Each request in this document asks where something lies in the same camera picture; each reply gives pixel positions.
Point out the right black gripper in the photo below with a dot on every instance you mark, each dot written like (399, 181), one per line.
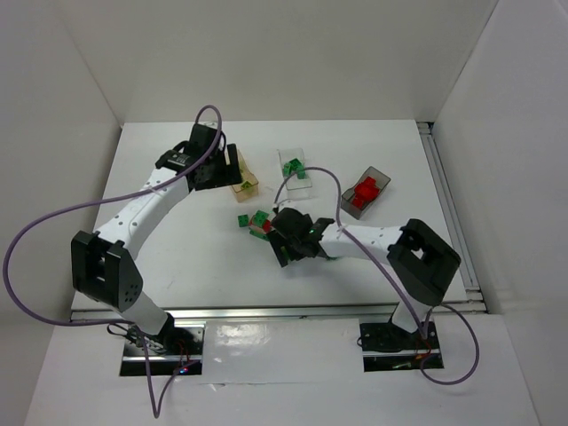
(279, 245)

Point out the orange transparent container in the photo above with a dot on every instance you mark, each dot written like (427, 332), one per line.
(239, 195)

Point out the red lego brick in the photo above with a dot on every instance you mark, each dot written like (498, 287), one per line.
(367, 189)
(358, 203)

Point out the aluminium front rail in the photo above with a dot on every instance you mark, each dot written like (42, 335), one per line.
(475, 306)

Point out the aluminium side rail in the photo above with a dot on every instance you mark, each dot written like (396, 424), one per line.
(472, 288)

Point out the grey transparent container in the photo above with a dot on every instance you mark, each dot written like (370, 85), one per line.
(382, 181)

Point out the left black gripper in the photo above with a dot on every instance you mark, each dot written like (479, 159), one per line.
(232, 164)

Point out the clear transparent container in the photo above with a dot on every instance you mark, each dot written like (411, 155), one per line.
(295, 189)

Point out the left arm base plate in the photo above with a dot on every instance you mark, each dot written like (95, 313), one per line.
(184, 356)

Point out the dark green lego cube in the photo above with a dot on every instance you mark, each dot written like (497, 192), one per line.
(295, 164)

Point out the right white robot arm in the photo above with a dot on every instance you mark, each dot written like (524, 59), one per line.
(418, 264)

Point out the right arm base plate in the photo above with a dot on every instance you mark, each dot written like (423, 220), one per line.
(386, 347)

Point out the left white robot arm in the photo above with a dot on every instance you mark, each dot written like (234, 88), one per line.
(103, 262)

